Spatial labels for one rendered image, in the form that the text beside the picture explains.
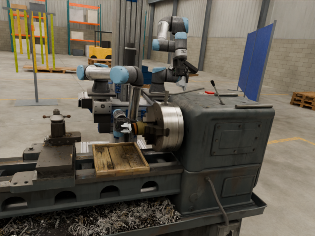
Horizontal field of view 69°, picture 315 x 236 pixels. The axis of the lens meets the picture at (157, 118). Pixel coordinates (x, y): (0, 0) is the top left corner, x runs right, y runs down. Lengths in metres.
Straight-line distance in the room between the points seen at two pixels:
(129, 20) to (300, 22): 11.57
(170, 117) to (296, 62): 11.73
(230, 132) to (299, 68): 11.39
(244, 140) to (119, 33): 1.34
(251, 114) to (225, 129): 0.19
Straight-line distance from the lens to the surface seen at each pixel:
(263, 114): 1.55
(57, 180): 1.24
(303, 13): 13.19
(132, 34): 2.12
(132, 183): 1.40
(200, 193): 1.57
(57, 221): 1.55
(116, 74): 1.50
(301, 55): 12.77
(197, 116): 1.29
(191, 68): 1.49
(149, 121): 1.42
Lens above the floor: 1.57
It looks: 18 degrees down
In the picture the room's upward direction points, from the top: 5 degrees clockwise
